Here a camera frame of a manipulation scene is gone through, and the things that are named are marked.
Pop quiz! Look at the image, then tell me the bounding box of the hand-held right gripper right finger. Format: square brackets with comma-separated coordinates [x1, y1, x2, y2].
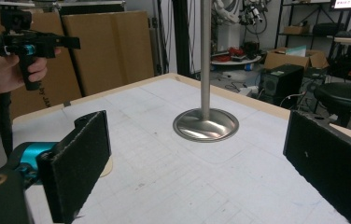
[284, 110, 351, 224]

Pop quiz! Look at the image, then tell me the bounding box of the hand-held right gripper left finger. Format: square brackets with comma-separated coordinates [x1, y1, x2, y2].
[36, 110, 112, 224]

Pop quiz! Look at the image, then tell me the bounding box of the metal utensil stand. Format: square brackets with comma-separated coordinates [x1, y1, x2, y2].
[172, 0, 240, 144]

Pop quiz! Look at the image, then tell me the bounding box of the large cardboard sheet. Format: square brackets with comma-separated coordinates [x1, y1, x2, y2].
[0, 12, 83, 119]
[61, 10, 156, 96]

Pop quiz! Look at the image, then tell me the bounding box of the black round stool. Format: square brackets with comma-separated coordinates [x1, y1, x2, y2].
[313, 81, 351, 128]

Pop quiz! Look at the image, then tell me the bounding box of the black computer tower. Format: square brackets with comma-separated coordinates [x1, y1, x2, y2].
[258, 63, 305, 106]

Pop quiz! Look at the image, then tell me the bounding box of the white grid mat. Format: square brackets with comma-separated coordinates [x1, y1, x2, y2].
[12, 77, 351, 224]

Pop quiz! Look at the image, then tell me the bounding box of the open cardboard box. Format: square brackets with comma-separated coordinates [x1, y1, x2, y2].
[263, 46, 330, 71]

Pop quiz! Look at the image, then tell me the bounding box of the small cardboard box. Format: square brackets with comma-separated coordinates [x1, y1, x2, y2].
[283, 24, 310, 35]

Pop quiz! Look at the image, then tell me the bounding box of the round white table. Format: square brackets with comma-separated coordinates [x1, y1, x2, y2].
[210, 46, 262, 72]

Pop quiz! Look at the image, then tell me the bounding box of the black metal shelf rack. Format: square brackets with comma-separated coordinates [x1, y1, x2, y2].
[274, 0, 351, 52]

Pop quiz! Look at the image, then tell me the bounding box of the black upright frame post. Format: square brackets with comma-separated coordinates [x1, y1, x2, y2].
[171, 0, 192, 77]

